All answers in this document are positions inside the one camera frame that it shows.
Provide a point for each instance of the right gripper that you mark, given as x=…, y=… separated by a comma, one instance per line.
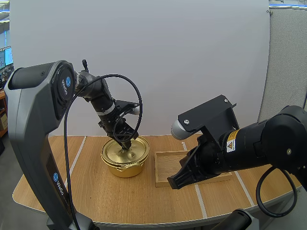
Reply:
x=212, y=158

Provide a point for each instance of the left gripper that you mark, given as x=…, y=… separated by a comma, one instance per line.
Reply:
x=118, y=130

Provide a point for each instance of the gold pot lid black knob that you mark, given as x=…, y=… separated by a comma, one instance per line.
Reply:
x=115, y=151

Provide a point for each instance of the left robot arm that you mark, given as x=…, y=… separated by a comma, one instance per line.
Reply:
x=31, y=124

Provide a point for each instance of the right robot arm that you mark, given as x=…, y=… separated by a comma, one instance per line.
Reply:
x=268, y=148

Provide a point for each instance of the shallow wooden tray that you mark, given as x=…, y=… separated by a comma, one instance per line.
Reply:
x=168, y=167

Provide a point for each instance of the grey partition panel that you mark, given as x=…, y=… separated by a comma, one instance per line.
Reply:
x=285, y=60

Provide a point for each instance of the computer monitor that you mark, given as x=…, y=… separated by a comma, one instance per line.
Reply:
x=6, y=56

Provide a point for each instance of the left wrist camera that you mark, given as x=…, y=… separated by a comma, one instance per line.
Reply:
x=126, y=104

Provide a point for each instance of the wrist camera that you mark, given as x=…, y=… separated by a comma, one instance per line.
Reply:
x=206, y=115
x=126, y=104

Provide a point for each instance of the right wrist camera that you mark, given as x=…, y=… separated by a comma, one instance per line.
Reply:
x=206, y=115

